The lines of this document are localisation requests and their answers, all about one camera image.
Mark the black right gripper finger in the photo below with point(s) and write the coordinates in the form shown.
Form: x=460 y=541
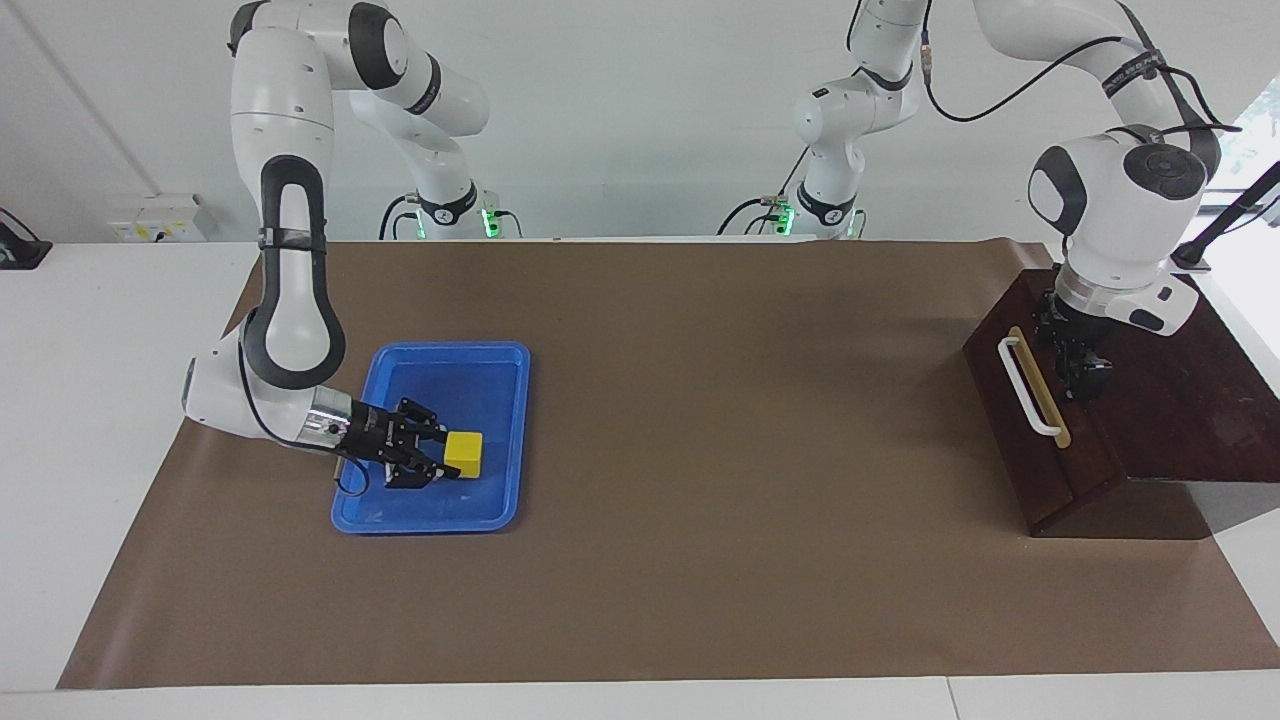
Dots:
x=420 y=415
x=420 y=475

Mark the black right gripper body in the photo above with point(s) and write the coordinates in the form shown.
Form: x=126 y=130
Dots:
x=375 y=435

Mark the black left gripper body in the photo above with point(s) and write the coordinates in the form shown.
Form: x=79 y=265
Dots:
x=1062 y=320

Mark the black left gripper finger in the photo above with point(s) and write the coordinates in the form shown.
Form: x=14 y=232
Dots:
x=1092 y=378
x=1062 y=362

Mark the yellow cube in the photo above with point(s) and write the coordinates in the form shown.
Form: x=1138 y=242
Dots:
x=464 y=455

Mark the wooden drawer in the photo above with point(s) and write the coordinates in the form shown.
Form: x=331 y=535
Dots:
x=1030 y=460

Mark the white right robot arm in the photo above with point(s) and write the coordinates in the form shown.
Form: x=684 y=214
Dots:
x=290 y=250

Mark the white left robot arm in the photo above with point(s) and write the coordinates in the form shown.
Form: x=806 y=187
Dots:
x=1120 y=190

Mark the blue plastic tray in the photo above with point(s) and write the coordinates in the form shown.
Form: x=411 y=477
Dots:
x=490 y=400

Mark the dark wooden cabinet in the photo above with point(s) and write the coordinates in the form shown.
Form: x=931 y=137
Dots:
x=1200 y=420

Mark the brown table mat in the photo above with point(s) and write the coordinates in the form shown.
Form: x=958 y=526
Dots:
x=700 y=520

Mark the black desk device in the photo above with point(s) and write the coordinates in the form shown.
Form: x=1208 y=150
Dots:
x=20 y=250

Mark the black camera stand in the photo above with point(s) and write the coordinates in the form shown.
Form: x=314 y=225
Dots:
x=1215 y=235

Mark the white wall socket box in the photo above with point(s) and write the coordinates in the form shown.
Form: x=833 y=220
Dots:
x=160 y=220

